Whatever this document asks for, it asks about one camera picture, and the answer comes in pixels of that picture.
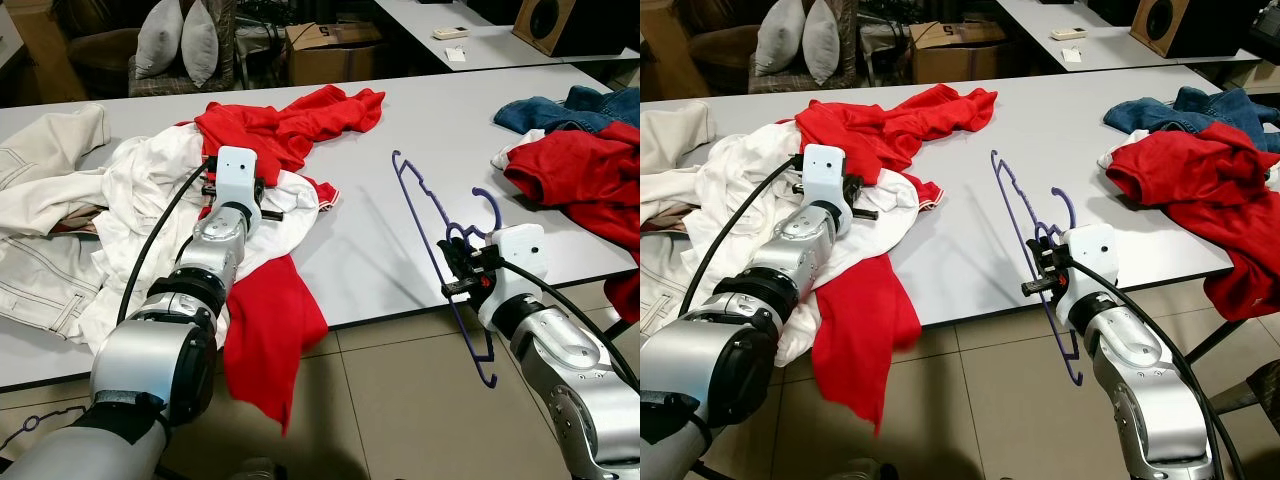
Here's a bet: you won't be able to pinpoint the purple plastic hanger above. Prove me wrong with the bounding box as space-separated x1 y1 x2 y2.
0 405 91 456
390 150 503 389
990 150 1086 386

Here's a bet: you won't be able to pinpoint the plain white t-shirt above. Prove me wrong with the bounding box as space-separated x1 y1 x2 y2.
690 125 921 366
78 125 323 356

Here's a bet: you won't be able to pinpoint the red polo shirt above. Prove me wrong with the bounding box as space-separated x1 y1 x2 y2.
780 85 999 206
175 85 388 211

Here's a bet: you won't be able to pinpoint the small white cloth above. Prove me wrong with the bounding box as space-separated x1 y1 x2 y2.
490 130 546 171
1098 130 1151 169

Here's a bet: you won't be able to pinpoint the plain red shirt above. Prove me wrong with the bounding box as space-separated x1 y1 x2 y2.
222 252 331 437
812 252 923 437

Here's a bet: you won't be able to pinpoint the crumpled red garment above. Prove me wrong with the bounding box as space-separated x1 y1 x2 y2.
503 122 641 323
1105 122 1280 321

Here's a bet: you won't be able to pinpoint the open cardboard box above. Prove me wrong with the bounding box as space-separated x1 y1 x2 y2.
908 20 1009 84
285 22 386 86

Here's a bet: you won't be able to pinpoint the grey pillow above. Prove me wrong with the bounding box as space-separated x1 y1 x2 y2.
133 0 186 81
180 0 221 88
803 0 844 86
753 0 809 79

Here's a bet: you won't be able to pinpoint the blue denim jeans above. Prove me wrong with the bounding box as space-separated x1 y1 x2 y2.
493 86 641 136
1103 86 1280 151

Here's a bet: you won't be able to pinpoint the white office table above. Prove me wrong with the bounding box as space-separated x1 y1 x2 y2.
375 0 641 73
995 0 1263 73

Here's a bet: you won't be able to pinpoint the brown armchair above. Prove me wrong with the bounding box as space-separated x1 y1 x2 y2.
65 0 246 98
690 0 866 96

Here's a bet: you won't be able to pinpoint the cream denim jacket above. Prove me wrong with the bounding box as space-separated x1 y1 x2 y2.
640 100 721 336
0 103 136 341

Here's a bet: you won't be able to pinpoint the brown board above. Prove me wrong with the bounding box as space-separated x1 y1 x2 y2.
0 0 79 106
640 0 701 101

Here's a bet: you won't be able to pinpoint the wooden speaker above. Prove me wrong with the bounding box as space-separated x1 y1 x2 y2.
1130 0 1246 58
512 0 641 58

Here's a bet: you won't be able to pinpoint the grey robot foot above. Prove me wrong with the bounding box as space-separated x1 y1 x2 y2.
225 457 281 480
830 458 896 480

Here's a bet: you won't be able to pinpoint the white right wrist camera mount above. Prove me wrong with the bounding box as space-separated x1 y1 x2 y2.
483 224 549 313
1058 223 1119 311

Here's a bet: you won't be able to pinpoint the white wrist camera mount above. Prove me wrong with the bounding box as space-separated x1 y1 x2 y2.
1058 223 1119 311
213 146 267 211
483 224 549 313
802 144 853 213

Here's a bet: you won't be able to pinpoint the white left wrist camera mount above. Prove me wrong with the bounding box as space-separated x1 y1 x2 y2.
213 146 267 211
802 144 853 213

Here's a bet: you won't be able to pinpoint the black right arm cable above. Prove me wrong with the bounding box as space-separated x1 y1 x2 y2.
1065 258 1249 480
497 260 641 393

